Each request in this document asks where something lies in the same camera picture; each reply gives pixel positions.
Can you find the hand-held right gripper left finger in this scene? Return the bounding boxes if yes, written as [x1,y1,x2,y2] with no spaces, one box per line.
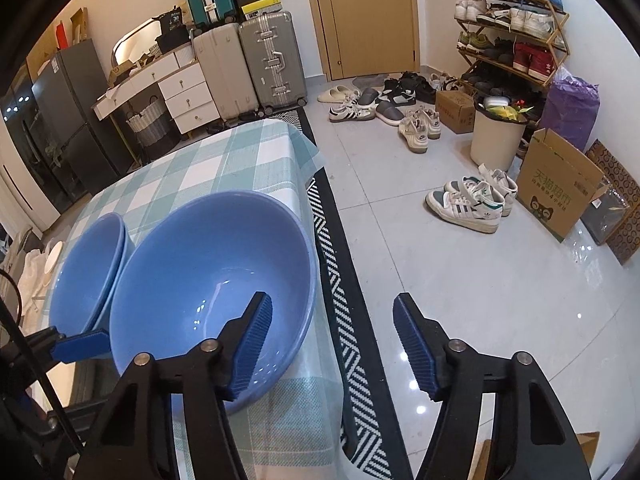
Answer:
[70,291,274,480]

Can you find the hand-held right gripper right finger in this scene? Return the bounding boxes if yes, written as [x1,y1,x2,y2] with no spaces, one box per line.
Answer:
[392,293,596,480]

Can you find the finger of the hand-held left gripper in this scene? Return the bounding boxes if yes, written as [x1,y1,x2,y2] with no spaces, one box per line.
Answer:
[45,402,111,428]
[20,326,113,367]

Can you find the white plastic bag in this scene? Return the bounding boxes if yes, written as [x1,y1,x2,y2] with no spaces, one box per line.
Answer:
[0,247,51,311]

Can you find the black white patterned rug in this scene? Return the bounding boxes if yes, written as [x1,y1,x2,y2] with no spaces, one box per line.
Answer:
[270,105,416,480]

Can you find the white green sneaker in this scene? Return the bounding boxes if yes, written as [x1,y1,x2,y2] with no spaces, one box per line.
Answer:
[442,176,507,211]
[425,187,502,234]

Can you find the checked teal white tablecloth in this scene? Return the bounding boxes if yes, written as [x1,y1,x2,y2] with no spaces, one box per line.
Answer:
[50,117,351,480]

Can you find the flat cardboard piece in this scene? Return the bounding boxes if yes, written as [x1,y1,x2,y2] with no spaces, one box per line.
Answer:
[475,430,601,480]

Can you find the large printed cardboard box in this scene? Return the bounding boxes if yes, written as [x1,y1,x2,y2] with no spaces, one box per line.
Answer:
[515,127,608,243]

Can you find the black glossy cabinet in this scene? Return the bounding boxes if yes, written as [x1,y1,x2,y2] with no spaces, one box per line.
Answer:
[0,77,76,213]

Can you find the beige trash bin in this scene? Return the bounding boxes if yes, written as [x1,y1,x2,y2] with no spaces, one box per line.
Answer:
[470,95,530,173]

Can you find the wicker basket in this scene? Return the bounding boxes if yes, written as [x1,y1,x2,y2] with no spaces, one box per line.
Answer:
[125,97,173,148]

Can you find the scattered sneakers and slippers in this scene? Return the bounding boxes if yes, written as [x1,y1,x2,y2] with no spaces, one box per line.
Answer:
[317,71,463,153]

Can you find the grey refrigerator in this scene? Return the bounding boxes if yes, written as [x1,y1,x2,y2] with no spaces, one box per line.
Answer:
[32,37,136,178]

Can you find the brown cardboard box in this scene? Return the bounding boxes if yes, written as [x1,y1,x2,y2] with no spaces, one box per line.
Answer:
[435,89,477,135]

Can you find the brown patterned paper bag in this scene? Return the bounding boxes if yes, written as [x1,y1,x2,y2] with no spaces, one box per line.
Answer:
[582,139,640,266]

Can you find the white dresser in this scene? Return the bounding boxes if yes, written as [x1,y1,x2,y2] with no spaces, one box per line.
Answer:
[91,49,221,136]

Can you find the grey door mat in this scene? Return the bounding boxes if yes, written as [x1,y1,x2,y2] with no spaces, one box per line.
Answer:
[350,74,391,90]

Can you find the beige suitcase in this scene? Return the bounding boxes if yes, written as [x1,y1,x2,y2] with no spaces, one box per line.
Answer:
[192,22,261,123]

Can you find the silver suitcase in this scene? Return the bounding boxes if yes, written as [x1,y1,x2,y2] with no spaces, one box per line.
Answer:
[237,10,308,113]

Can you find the purple plastic bag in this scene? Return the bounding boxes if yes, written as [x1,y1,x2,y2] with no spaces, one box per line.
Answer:
[537,72,601,153]

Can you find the arched mirror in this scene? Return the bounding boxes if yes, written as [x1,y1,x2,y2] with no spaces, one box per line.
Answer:
[111,16,171,71]

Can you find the black box with white label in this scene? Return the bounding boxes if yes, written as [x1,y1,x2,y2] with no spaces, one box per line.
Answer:
[155,7,193,48]

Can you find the wooden door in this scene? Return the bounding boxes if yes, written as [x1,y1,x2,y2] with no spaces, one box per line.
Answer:
[307,0,420,81]

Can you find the yellow black shoe box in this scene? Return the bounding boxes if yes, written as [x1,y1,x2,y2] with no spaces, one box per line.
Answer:
[241,0,280,19]

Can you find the shoe rack with shoes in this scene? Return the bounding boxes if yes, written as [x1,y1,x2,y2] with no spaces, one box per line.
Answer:
[446,0,568,106]

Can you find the black cable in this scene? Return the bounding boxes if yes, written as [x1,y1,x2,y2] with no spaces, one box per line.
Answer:
[0,269,86,456]

